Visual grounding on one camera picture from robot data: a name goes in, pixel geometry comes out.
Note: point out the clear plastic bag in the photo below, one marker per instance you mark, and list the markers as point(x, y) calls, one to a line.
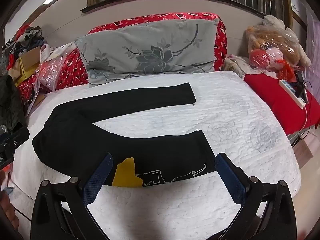
point(51, 72)

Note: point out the brown paper card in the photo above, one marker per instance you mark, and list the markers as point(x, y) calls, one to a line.
point(303, 152)

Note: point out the black pants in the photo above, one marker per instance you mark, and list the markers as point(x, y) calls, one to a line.
point(75, 135)

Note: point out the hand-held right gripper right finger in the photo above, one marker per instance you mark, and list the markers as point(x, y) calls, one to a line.
point(230, 180)

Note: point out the dark green cloth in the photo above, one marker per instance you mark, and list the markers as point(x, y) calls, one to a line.
point(10, 102)

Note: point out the red bed sheet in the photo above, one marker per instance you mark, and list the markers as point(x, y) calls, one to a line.
point(275, 105)

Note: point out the white quilted mattress pad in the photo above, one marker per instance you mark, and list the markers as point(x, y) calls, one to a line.
point(225, 120)

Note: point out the pile of clothes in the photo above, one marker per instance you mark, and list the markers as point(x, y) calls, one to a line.
point(27, 36)

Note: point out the white power strip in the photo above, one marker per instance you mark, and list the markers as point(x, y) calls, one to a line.
point(291, 92)

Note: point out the lilac quilted cloth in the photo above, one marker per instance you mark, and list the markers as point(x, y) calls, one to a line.
point(313, 45)

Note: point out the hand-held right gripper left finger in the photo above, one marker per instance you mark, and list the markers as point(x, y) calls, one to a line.
point(98, 180)

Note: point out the cardboard box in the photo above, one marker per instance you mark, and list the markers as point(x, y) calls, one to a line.
point(30, 57)

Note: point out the grey floral pillow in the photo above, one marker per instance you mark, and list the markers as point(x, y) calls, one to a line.
point(150, 50)

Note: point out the person's left hand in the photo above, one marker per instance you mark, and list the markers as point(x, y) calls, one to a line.
point(7, 205)

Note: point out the plastic bag of stuffed toys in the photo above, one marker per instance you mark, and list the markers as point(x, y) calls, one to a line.
point(275, 40)

